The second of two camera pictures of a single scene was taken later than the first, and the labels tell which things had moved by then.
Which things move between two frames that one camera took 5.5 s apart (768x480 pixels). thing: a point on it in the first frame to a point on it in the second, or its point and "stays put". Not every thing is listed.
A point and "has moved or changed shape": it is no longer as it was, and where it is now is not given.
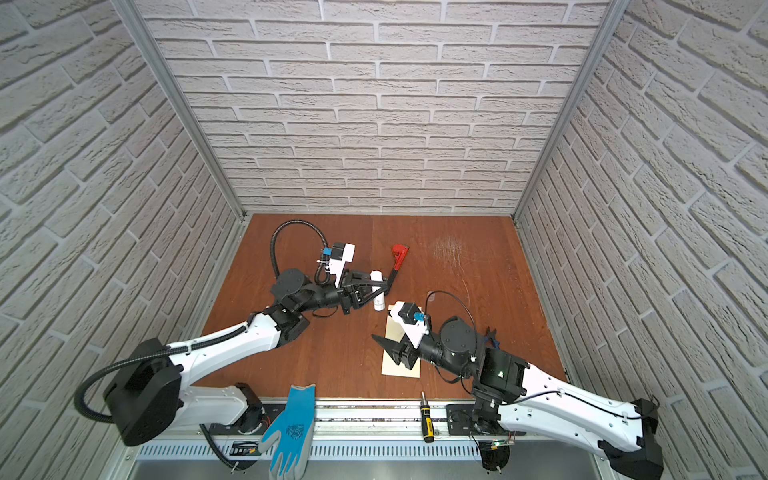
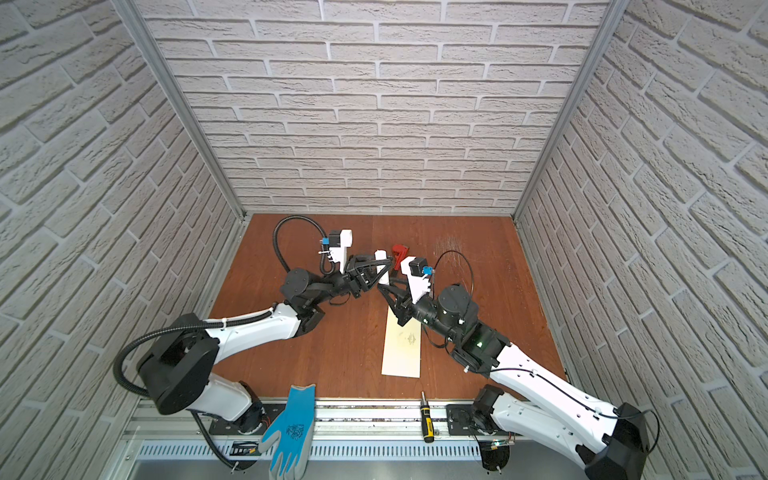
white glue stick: (379, 301) has moved or changed shape
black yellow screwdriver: (427, 423) stays put
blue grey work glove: (292, 432) stays put
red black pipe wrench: (399, 252) stays put
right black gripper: (400, 351) to (407, 308)
